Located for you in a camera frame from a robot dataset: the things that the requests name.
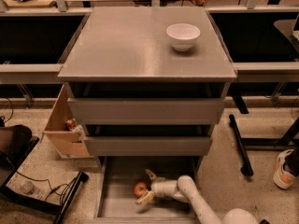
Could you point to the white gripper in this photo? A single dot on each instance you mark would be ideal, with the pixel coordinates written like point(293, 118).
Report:
point(158, 187)

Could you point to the red apple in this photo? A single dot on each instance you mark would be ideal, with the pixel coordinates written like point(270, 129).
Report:
point(140, 188)

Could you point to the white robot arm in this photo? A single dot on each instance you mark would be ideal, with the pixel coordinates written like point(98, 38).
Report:
point(184, 190)

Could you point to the grey open bottom drawer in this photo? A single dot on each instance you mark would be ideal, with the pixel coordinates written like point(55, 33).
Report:
point(116, 199)

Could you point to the grey middle drawer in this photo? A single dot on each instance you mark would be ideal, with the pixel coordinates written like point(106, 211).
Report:
point(148, 146)

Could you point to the grey drawer cabinet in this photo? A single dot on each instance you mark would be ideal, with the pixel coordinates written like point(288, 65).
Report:
point(124, 52)

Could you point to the grey top drawer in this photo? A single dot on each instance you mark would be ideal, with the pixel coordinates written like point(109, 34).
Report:
point(147, 111)

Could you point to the cardboard box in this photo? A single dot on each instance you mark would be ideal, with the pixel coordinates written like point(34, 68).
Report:
point(69, 143)

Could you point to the red snack packet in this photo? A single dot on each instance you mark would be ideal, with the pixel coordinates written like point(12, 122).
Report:
point(71, 124)

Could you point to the clear plastic bottle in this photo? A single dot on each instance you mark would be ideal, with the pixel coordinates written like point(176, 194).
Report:
point(28, 188)

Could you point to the white ceramic bowl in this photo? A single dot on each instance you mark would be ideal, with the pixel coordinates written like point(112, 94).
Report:
point(182, 36)

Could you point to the black table leg frame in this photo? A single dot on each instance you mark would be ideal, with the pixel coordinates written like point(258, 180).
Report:
point(288, 140)

